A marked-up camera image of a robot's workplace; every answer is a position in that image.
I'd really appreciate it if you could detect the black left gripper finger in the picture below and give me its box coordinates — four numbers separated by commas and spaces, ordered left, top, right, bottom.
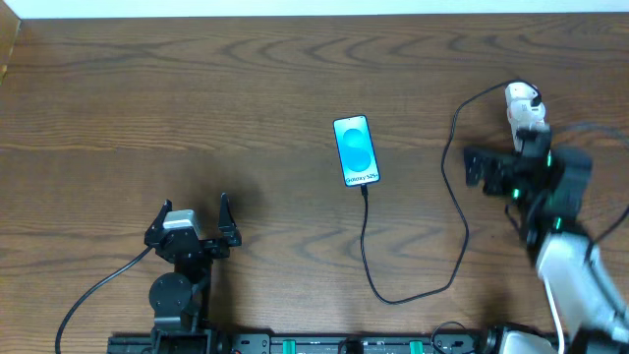
145, 200, 172, 241
217, 193, 240, 241

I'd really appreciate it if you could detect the blue Galaxy smartphone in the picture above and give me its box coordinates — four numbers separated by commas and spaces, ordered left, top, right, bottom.
333, 115, 380, 188

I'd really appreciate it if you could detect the black USB charging cable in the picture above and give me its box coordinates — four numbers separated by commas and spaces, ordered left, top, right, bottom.
359, 80, 543, 306

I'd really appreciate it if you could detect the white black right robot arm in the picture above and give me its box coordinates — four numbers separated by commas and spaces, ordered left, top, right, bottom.
463, 129, 628, 353

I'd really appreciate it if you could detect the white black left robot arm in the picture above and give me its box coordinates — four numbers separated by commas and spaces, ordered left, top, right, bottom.
143, 193, 242, 354

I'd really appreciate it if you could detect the white power strip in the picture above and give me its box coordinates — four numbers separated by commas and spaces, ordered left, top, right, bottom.
504, 81, 549, 152

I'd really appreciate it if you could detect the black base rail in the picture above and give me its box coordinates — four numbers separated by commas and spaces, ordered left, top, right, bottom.
106, 331, 557, 354

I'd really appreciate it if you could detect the white power strip cord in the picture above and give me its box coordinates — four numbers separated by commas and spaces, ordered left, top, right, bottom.
543, 277, 566, 354

